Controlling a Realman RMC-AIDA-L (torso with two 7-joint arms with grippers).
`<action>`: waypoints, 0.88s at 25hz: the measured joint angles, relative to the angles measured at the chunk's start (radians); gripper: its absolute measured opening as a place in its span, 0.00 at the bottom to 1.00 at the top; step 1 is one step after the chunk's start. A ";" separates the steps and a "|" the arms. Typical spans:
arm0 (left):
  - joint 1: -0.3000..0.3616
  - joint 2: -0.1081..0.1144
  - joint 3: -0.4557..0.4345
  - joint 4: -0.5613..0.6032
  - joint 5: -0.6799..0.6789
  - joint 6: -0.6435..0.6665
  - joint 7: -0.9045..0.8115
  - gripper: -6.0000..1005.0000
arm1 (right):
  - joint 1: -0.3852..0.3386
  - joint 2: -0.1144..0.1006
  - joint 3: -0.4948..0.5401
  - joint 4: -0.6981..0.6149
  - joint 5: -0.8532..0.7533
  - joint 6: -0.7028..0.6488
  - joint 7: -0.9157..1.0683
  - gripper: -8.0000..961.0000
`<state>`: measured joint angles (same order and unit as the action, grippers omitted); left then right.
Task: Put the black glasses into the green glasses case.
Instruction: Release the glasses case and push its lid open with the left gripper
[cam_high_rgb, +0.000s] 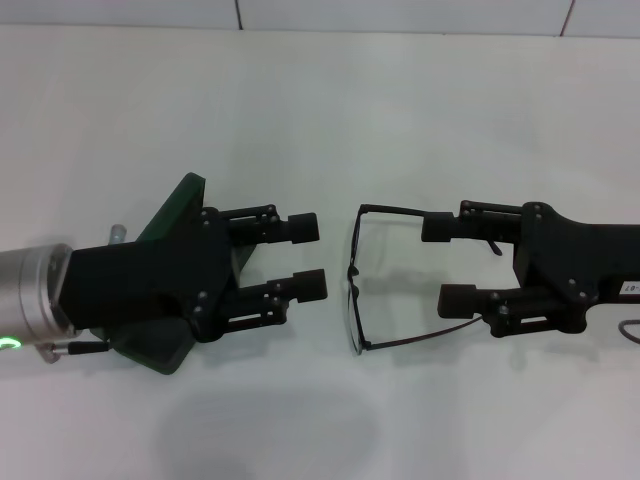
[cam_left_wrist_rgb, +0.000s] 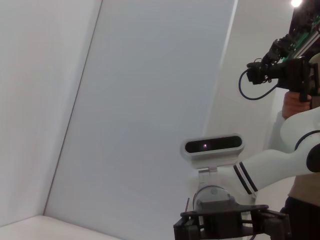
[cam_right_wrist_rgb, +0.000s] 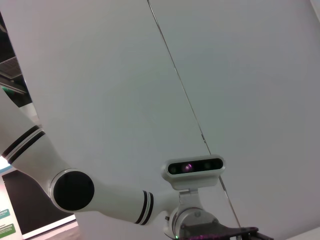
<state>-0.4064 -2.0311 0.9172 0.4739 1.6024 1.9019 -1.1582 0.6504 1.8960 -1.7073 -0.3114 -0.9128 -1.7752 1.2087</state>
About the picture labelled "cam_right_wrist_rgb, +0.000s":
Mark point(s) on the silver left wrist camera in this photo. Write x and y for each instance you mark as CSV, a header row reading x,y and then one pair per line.
x,y
192,167

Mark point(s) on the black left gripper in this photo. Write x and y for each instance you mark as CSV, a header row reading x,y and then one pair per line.
x,y
212,232

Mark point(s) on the black display board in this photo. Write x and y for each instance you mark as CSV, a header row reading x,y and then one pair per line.
x,y
25,200

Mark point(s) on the green wall label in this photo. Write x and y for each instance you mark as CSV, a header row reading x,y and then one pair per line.
x,y
4,214
7,230

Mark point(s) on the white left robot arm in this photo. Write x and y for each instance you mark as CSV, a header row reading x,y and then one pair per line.
x,y
117,197

